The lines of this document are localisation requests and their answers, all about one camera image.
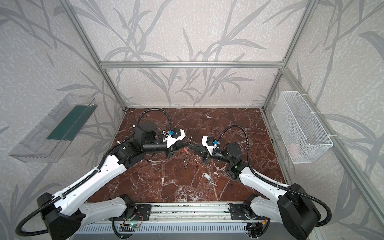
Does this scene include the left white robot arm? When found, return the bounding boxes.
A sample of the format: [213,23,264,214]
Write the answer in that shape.
[38,122,188,240]

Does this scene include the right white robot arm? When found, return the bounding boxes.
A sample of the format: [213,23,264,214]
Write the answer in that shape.
[191,142,322,240]

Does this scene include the key with light tag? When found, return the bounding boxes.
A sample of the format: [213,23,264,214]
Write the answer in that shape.
[203,173,212,183]

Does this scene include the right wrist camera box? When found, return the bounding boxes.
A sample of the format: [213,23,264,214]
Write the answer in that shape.
[201,136,220,156]

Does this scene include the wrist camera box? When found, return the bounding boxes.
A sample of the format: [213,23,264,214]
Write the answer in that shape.
[163,128,186,148]
[201,136,220,156]

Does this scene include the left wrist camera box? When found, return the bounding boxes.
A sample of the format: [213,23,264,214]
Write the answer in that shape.
[163,128,186,148]

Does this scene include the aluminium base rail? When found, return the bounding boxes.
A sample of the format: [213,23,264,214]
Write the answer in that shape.
[131,201,271,223]

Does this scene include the white wire mesh basket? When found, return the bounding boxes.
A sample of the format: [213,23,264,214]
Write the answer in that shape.
[272,91,334,164]

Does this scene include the white slotted cable duct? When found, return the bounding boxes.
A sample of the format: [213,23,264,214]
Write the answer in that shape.
[76,223,247,234]

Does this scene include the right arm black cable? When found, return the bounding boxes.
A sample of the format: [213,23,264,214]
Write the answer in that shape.
[218,124,333,228]

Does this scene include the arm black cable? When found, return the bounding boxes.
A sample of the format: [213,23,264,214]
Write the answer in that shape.
[14,107,172,237]
[218,124,333,228]

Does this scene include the clear plastic wall bin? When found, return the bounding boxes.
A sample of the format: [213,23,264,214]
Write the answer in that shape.
[9,94,98,163]

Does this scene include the aluminium frame profiles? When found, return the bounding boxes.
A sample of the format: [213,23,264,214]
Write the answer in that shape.
[59,1,384,224]

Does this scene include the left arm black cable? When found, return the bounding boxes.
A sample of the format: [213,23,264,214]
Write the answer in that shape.
[14,107,172,237]

